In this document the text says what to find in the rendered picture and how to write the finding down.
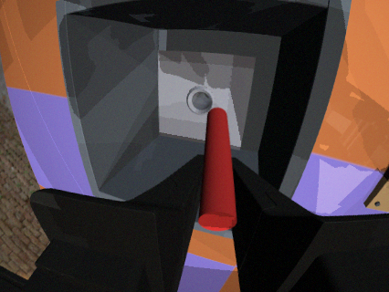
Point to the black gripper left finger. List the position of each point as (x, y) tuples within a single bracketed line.
[(154, 227)]

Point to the red peg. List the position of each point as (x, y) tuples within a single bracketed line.
[(218, 208)]

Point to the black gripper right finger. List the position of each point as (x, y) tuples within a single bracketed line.
[(276, 239)]

